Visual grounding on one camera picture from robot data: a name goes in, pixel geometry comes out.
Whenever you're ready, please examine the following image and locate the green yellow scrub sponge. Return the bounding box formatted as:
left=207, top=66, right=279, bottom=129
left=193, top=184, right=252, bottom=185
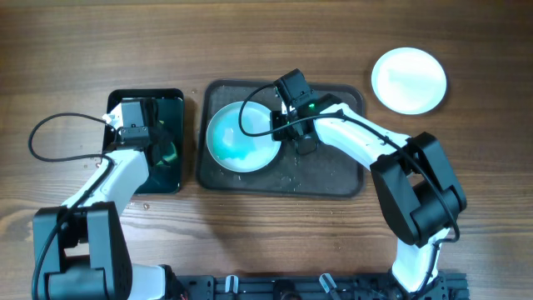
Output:
left=158, top=121, right=178, bottom=167

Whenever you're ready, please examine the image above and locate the white plate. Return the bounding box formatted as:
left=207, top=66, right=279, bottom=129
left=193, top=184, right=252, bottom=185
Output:
left=206, top=102, right=281, bottom=173
left=371, top=47, right=447, bottom=115

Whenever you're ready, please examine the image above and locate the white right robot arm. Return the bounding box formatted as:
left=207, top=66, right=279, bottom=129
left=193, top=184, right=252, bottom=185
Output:
left=271, top=94, right=466, bottom=296

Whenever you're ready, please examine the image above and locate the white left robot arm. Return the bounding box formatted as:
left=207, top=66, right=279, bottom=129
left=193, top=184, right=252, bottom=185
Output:
left=31, top=147, right=182, bottom=299

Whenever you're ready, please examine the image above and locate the dark brown serving tray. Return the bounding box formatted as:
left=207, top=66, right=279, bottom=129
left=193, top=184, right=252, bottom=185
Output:
left=196, top=79, right=365, bottom=198

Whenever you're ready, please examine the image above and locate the black water basin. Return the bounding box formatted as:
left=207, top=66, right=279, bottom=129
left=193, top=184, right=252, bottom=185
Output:
left=102, top=88, right=185, bottom=194

